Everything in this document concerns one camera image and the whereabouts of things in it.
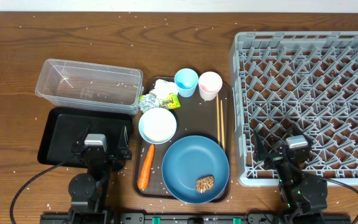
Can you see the orange carrot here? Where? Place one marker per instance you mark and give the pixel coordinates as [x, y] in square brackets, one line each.
[146, 168]

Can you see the left wooden chopstick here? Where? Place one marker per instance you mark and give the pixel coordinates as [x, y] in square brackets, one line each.
[217, 119]

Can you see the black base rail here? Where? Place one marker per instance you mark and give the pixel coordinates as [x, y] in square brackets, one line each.
[140, 218]

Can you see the dark brown serving tray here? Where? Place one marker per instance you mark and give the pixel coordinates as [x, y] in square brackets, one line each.
[195, 117]

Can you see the right wooden chopstick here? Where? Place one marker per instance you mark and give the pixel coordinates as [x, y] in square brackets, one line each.
[222, 126]

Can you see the wooden chopstick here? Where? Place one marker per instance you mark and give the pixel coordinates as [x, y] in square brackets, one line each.
[222, 126]
[217, 119]

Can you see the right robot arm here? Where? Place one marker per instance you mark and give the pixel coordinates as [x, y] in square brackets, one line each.
[305, 194]

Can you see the clear plastic bin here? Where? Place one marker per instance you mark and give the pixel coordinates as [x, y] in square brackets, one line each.
[90, 86]

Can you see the foil ball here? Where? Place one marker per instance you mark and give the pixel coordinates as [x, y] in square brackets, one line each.
[147, 102]

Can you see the white bowl with rice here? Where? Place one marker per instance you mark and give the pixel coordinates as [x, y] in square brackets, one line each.
[157, 125]

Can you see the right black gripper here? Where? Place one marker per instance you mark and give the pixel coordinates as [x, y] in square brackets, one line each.
[275, 157]

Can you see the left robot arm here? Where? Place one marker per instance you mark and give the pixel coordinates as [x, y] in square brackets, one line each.
[88, 190]

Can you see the yellow snack wrapper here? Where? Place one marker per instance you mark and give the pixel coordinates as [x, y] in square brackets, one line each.
[170, 102]

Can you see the light blue plastic cup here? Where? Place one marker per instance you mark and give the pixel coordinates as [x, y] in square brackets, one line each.
[186, 81]

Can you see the large blue plate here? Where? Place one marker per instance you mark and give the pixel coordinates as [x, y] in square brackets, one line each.
[189, 159]

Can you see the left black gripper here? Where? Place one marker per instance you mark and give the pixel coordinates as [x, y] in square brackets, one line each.
[98, 154]

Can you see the brown food chunk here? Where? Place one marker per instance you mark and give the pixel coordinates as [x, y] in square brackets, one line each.
[204, 184]

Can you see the grey plastic dishwasher rack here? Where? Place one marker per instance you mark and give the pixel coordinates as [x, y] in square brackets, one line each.
[309, 79]

